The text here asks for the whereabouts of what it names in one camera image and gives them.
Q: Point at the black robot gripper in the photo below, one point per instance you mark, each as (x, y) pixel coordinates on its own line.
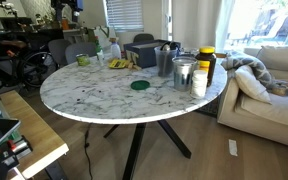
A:
(64, 8)

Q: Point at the plain wooden block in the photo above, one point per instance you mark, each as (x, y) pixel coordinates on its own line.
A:
(129, 64)
(137, 67)

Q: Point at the clear plastic cup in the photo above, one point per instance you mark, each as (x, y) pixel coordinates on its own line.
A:
(165, 65)

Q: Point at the silver metal cup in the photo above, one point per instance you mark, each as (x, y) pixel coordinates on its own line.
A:
(184, 75)

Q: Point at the potted green plant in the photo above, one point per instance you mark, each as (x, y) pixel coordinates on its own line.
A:
(54, 18)

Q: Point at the orange bottle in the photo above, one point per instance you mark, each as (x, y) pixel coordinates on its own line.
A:
(65, 24)

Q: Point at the grey upholstered chair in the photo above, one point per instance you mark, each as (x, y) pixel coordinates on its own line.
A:
(80, 50)
(58, 50)
(143, 37)

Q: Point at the green glass bottle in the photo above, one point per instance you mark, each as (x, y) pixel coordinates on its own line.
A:
(98, 45)

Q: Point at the white window blinds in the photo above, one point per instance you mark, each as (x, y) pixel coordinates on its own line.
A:
(124, 15)

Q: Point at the dark bicycle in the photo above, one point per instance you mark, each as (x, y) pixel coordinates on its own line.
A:
(14, 44)

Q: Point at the small clear white-capped bottle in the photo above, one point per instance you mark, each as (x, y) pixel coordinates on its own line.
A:
(100, 59)

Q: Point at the white bottle tan cap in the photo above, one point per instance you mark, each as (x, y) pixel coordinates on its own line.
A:
(116, 51)

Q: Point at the green round lid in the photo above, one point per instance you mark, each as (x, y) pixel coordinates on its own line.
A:
(140, 85)

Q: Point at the silver spoon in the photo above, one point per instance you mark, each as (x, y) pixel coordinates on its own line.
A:
(165, 47)

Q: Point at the light wooden bench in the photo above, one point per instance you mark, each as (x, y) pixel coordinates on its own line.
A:
(34, 133)

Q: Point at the white curtain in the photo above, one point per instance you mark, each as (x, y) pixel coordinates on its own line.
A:
(197, 23)

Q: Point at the white plastic pill bottle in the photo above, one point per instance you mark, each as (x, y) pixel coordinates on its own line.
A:
(199, 85)

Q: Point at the amber jar yellow lid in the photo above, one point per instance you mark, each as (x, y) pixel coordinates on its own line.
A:
(211, 63)

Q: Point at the black table base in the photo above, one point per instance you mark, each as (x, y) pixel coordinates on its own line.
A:
(134, 150)

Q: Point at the dark door mat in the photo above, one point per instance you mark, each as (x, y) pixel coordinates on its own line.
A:
(210, 108)

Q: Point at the grey patterned blanket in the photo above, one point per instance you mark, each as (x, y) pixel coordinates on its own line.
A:
(250, 61)

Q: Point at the white pillow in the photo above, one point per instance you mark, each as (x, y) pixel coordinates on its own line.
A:
(250, 83)

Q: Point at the white paper scrap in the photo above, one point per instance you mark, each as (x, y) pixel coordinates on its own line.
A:
(233, 147)

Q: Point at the beige sofa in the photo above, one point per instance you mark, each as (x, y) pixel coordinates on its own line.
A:
(274, 113)

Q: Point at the black red camera clamp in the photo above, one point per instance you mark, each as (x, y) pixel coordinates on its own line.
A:
(15, 146)

